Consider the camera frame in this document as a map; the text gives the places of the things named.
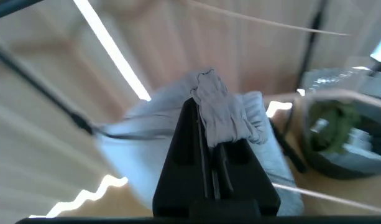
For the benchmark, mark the black clothes rack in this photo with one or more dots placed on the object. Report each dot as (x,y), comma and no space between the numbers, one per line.
(78,119)

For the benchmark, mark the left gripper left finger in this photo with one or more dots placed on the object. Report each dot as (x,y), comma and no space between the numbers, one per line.
(181,174)

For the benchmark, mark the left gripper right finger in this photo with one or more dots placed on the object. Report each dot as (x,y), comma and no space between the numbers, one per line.
(249,183)

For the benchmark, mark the green garment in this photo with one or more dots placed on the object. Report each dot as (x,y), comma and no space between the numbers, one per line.
(333,124)

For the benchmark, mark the pale grey trousers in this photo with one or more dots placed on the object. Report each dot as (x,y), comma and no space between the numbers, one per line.
(146,155)

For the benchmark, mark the pink clothes hanger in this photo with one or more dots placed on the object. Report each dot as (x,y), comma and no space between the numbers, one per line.
(271,21)
(333,199)

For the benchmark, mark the beige curtain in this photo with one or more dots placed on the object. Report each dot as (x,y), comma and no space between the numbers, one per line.
(38,161)

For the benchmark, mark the white laundry basket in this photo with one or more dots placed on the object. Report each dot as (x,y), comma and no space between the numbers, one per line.
(342,168)

